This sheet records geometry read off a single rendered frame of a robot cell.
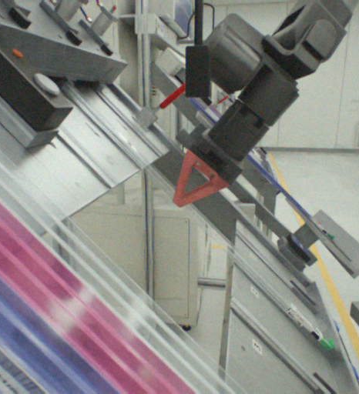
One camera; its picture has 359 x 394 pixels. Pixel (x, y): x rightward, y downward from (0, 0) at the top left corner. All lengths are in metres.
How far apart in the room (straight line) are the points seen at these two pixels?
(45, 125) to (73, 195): 0.06
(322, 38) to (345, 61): 7.88
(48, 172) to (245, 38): 0.26
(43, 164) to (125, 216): 1.27
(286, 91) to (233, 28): 0.09
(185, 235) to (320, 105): 6.89
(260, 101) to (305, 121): 7.74
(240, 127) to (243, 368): 0.26
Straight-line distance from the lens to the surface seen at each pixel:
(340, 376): 0.55
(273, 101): 0.43
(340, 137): 8.34
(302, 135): 8.19
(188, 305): 1.70
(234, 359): 0.35
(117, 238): 1.64
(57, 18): 0.52
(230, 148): 0.43
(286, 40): 0.47
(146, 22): 1.46
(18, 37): 0.39
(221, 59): 0.41
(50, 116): 0.32
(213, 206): 0.68
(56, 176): 0.33
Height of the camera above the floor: 1.07
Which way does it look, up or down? 15 degrees down
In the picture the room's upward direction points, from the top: straight up
